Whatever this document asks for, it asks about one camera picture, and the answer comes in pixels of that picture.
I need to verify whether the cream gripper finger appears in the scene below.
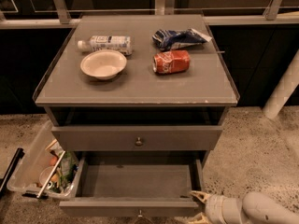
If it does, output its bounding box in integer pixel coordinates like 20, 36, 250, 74
188, 212, 211, 224
190, 190, 211, 204

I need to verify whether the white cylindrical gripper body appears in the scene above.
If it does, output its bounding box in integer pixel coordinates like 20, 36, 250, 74
205, 195, 247, 224

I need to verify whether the grey drawer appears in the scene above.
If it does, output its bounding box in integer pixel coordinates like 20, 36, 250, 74
51, 126, 222, 151
60, 151, 203, 217

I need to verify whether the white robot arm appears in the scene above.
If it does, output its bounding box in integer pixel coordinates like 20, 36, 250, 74
189, 51, 299, 224

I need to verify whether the grey top drawer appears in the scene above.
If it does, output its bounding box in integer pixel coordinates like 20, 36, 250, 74
51, 126, 222, 151

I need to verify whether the grey drawer cabinet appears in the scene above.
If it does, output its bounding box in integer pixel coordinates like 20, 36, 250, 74
32, 14, 241, 161

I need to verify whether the red soda can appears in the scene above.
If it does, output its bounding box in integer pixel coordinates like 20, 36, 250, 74
153, 50, 190, 75

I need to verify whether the green packet in bin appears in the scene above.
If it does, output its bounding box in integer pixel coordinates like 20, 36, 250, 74
60, 152, 76, 182

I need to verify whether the orange fruit in bin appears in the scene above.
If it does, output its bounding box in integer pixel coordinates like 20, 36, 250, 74
50, 156, 58, 166

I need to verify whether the white cup in bin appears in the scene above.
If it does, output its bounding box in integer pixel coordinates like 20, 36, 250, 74
39, 166, 59, 185

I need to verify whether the clear plastic storage bin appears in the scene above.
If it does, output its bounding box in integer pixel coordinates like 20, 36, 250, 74
7, 121, 78, 200

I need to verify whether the blue crumpled chip bag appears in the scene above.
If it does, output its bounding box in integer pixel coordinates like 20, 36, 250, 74
152, 28, 212, 51

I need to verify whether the white bowl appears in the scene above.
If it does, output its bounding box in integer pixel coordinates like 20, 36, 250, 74
80, 49, 127, 80

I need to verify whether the white plastic bottle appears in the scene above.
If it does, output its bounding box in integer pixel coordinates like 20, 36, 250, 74
77, 35, 133, 56

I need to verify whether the black bar on floor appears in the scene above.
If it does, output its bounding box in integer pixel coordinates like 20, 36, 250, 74
0, 147, 24, 198

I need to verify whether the metal railing frame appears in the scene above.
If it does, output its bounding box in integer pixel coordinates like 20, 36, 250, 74
0, 0, 299, 29

